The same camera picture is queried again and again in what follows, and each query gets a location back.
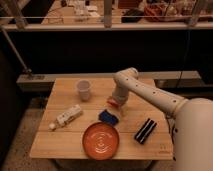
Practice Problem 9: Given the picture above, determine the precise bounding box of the black object on shelf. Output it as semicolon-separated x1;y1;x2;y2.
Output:
121;9;144;23

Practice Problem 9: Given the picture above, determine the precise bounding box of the white plastic bottle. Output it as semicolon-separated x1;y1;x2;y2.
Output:
49;104;83;130

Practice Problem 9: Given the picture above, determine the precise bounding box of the grey metal frame rail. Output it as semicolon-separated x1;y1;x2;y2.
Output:
16;71;213;92

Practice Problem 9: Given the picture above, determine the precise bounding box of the diagonal metal pole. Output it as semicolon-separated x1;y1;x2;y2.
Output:
0;26;32;77

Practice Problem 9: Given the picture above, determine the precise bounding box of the blue crumpled cloth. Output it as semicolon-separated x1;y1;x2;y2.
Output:
98;110;119;126

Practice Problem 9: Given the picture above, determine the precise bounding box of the red basket on shelf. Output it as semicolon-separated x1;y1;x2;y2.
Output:
144;4;181;22

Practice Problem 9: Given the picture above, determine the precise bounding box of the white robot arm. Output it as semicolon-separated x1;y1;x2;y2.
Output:
112;67;213;171

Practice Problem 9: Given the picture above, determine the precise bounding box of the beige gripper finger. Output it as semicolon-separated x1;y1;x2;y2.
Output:
118;104;127;117

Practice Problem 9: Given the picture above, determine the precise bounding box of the black cable on floor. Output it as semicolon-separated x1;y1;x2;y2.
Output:
165;114;177;161

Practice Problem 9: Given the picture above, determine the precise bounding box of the orange plate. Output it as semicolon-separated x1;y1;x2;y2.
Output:
82;122;120;160

